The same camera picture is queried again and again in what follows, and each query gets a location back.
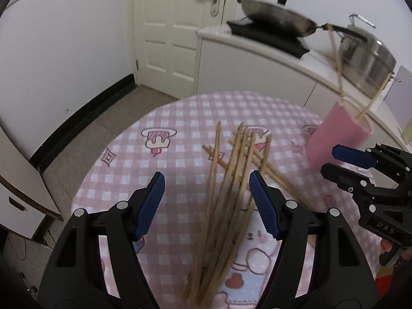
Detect wooden chopstick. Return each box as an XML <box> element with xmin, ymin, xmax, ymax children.
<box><xmin>357</xmin><ymin>72</ymin><xmax>392</xmax><ymax>121</ymax></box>
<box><xmin>182</xmin><ymin>121</ymin><xmax>221</xmax><ymax>306</ymax></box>
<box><xmin>196</xmin><ymin>125</ymin><xmax>243</xmax><ymax>300</ymax></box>
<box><xmin>196</xmin><ymin>130</ymin><xmax>253</xmax><ymax>308</ymax></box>
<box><xmin>201</xmin><ymin>145</ymin><xmax>277</xmax><ymax>307</ymax></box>
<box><xmin>325</xmin><ymin>23</ymin><xmax>344</xmax><ymax>98</ymax></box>
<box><xmin>244</xmin><ymin>129</ymin><xmax>315</xmax><ymax>211</ymax></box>
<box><xmin>202</xmin><ymin>145</ymin><xmax>228</xmax><ymax>171</ymax></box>
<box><xmin>188</xmin><ymin>124</ymin><xmax>247</xmax><ymax>306</ymax></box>

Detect steel wok with lid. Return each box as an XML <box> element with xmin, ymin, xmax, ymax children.
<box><xmin>237</xmin><ymin>0</ymin><xmax>367</xmax><ymax>42</ymax></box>

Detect black induction cooktop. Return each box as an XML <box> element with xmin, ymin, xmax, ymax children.
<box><xmin>226</xmin><ymin>17</ymin><xmax>310</xmax><ymax>59</ymax></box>

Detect stainless steel steamer pot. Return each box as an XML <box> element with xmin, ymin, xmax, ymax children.
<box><xmin>339</xmin><ymin>13</ymin><xmax>396</xmax><ymax>98</ymax></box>

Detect pink chopstick holder cup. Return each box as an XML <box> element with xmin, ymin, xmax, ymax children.
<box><xmin>305</xmin><ymin>97</ymin><xmax>374</xmax><ymax>169</ymax></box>

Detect pink checkered tablecloth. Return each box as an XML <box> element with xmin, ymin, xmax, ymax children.
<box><xmin>70</xmin><ymin>90</ymin><xmax>382</xmax><ymax>309</ymax></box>

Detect person's right hand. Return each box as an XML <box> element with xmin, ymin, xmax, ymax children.
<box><xmin>381</xmin><ymin>238</ymin><xmax>393</xmax><ymax>253</ymax></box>

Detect white board leaning on wall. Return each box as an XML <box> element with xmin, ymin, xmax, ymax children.
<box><xmin>0</xmin><ymin>131</ymin><xmax>63</xmax><ymax>243</ymax></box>

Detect wooden chopstick on table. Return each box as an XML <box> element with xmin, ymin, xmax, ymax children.
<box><xmin>182</xmin><ymin>121</ymin><xmax>221</xmax><ymax>306</ymax></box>
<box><xmin>201</xmin><ymin>145</ymin><xmax>277</xmax><ymax>307</ymax></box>
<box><xmin>244</xmin><ymin>129</ymin><xmax>315</xmax><ymax>211</ymax></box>
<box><xmin>196</xmin><ymin>125</ymin><xmax>243</xmax><ymax>300</ymax></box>
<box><xmin>196</xmin><ymin>130</ymin><xmax>253</xmax><ymax>308</ymax></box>
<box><xmin>202</xmin><ymin>145</ymin><xmax>228</xmax><ymax>171</ymax></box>
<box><xmin>188</xmin><ymin>124</ymin><xmax>247</xmax><ymax>306</ymax></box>

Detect white kitchen counter cabinet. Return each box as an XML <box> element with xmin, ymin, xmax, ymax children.
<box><xmin>192</xmin><ymin>24</ymin><xmax>412</xmax><ymax>152</ymax></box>

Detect white panelled door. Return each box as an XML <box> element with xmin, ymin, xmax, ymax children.
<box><xmin>133</xmin><ymin>0</ymin><xmax>236</xmax><ymax>98</ymax></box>

